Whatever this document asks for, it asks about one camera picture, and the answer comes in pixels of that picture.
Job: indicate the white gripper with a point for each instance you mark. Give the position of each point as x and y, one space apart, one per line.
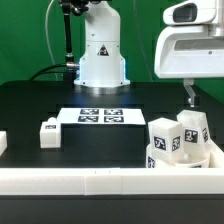
189 52

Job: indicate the black camera stand pole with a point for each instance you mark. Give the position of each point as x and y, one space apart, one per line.
77 7

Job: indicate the white sheet with markers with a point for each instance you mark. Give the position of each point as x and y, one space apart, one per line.
101 116

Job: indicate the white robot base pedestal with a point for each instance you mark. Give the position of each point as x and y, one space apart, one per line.
102 65

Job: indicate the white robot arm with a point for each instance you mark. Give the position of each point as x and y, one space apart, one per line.
197 12

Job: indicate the white round stool seat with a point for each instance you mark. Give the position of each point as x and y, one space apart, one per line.
196 161

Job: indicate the white U-shaped fence wall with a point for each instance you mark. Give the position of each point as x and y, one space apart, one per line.
59 181

